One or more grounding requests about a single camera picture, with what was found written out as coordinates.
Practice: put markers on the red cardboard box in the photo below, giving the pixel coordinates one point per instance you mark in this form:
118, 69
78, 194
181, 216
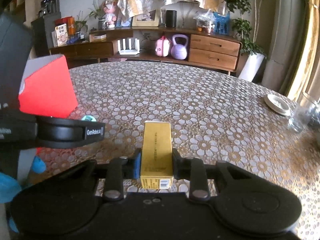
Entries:
50, 90

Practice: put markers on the yellow curtain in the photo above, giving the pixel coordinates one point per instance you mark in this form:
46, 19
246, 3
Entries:
306, 55

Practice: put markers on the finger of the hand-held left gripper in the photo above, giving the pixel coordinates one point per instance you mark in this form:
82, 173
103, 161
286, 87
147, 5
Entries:
75, 132

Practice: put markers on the patterned floral tablecloth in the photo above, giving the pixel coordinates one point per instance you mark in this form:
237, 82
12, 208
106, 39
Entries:
175, 92

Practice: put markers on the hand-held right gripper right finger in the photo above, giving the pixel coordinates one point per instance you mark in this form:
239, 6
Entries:
178, 167

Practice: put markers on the orange box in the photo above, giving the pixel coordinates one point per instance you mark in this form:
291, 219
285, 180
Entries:
70, 26

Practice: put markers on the teal oval gadget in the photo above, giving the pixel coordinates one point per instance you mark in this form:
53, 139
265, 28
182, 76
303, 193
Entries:
89, 118

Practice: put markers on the wooden picture frame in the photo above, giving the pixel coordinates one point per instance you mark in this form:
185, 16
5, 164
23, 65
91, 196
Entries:
145, 18

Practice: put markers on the small cardboard box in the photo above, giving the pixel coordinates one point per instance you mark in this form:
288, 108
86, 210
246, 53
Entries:
98, 38

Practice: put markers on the illustrated book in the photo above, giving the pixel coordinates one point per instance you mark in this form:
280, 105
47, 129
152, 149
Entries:
61, 36

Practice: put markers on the white round decor panel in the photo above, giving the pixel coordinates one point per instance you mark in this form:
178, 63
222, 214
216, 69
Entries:
188, 15

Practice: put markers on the blue printed bag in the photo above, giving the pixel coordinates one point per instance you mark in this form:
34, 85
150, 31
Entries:
221, 25

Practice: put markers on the pink doll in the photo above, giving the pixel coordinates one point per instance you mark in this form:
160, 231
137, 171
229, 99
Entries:
110, 15

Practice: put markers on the black speaker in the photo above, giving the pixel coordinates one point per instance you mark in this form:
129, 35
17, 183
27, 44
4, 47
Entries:
171, 18

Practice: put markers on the black cabinet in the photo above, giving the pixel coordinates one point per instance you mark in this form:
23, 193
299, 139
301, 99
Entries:
46, 37

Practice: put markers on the wooden sideboard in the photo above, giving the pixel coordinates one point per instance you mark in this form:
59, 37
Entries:
212, 51

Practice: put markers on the potted tree white planter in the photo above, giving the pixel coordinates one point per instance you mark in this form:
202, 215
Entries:
252, 67

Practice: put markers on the white router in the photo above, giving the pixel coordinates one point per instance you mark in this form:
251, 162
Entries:
128, 51

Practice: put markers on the small potted plant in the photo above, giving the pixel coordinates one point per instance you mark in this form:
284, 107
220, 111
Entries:
100, 17

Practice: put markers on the clear drinking glass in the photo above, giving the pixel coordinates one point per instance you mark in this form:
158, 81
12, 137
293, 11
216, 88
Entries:
301, 115

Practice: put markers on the white dish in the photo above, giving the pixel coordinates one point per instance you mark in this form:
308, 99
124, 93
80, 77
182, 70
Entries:
276, 105

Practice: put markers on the purple kettlebell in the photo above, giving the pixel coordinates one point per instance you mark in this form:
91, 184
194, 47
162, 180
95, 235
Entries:
179, 50

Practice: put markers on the clear plastic bag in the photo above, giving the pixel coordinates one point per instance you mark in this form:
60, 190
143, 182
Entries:
203, 22

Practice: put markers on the blue cloth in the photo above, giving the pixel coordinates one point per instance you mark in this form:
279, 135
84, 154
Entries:
10, 187

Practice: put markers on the yellow carton box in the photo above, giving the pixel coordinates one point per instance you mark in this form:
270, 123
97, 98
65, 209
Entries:
156, 150

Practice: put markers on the pink toy case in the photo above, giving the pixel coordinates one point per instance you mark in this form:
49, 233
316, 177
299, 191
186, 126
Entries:
162, 47

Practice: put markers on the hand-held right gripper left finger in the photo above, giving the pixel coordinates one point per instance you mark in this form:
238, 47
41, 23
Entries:
137, 166

